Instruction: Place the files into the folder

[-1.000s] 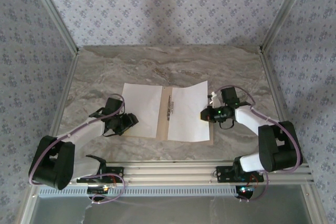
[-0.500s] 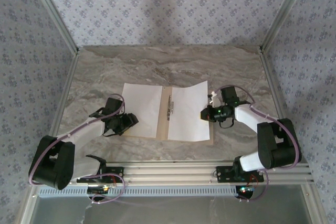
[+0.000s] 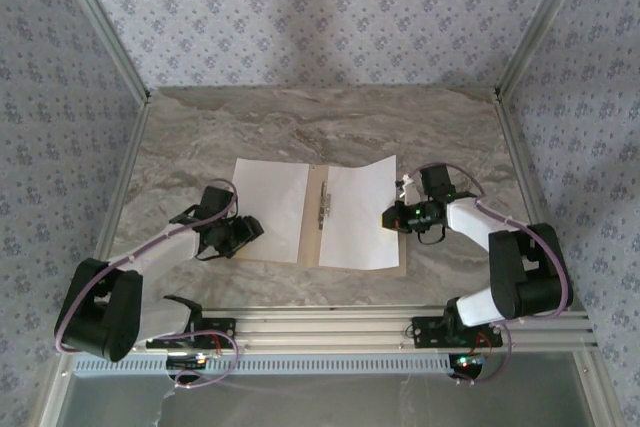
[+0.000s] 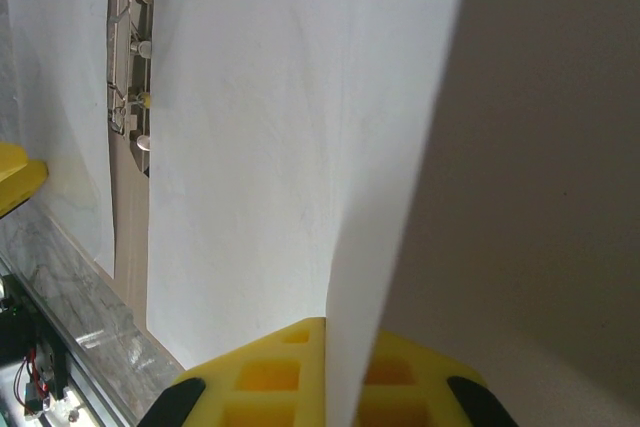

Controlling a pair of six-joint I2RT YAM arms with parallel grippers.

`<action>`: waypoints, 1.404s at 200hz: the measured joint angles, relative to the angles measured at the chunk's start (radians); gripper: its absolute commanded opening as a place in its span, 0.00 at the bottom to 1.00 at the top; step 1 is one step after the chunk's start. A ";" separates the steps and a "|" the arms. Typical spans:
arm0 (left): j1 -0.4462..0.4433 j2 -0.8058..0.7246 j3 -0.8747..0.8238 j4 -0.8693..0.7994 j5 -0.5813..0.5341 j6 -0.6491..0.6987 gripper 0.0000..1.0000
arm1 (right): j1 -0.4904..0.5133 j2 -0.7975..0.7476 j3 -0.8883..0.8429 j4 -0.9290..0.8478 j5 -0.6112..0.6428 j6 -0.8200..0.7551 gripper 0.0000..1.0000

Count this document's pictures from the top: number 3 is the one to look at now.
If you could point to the white paper sheet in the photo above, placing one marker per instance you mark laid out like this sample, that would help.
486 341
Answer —
355 217
270 197

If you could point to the brown cardboard folder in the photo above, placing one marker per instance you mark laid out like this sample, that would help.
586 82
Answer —
312 247

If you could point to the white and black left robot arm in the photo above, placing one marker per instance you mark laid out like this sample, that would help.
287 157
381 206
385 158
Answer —
165 247

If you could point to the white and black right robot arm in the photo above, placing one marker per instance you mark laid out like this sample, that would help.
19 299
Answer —
470 219

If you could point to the metal cabinet hinge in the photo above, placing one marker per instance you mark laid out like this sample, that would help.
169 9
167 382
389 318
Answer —
325 202

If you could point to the small circuit board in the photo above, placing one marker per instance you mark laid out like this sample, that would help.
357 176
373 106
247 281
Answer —
470 361
192 360

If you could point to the grey metal panel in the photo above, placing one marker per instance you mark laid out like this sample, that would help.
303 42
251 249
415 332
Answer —
325 402

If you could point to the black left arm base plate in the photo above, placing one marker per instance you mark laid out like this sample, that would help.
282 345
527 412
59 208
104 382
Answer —
225 329

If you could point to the aluminium table side rail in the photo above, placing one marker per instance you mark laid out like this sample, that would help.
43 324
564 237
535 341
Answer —
127 162
521 157

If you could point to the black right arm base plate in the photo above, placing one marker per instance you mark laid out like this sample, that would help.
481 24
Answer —
425 334

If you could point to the aluminium mounting rail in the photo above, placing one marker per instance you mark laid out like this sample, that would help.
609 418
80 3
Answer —
325 327

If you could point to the aluminium frame post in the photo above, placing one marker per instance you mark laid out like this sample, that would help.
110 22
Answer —
102 22
542 22

